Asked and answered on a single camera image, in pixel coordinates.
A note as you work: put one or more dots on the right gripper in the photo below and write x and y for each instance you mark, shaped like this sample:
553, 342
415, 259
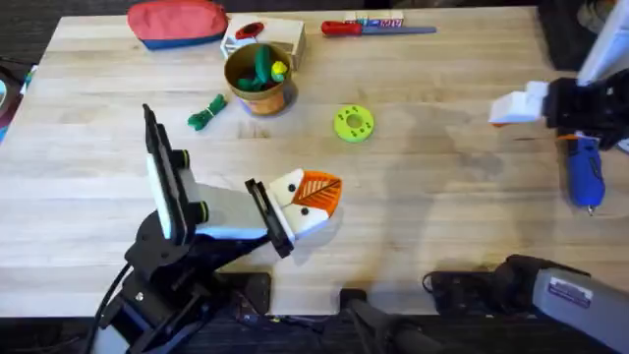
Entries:
580, 108

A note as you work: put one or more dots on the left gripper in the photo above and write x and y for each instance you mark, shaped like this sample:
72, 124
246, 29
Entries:
231, 211

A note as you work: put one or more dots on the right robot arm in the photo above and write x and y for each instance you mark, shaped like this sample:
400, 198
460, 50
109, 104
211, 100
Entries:
565, 295

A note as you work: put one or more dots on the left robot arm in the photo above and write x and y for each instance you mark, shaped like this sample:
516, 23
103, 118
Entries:
162, 275

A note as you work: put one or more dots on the black box with items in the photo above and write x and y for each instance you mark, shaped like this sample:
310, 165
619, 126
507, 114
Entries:
560, 34

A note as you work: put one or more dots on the green disc with holes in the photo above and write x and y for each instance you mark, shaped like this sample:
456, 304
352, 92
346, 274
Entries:
341, 125

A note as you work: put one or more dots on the right wrist upright plate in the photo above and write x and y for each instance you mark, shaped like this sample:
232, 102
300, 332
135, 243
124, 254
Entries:
607, 44

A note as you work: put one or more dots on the wrist upright plate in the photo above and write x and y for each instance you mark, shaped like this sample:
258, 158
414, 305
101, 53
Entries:
607, 44
159, 152

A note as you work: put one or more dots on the brown tub with toys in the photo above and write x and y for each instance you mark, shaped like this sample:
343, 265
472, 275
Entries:
265, 100

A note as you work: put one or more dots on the left wrist upright plate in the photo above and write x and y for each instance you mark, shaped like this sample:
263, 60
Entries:
159, 152

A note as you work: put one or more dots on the row of toy letter blocks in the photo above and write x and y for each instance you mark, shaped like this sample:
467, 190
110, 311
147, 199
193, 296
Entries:
383, 18

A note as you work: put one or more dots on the pale cardboard box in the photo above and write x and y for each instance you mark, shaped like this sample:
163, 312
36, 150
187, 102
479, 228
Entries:
282, 32

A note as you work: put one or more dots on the red and blue zip bag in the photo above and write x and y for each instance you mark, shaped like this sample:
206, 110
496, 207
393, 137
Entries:
177, 22

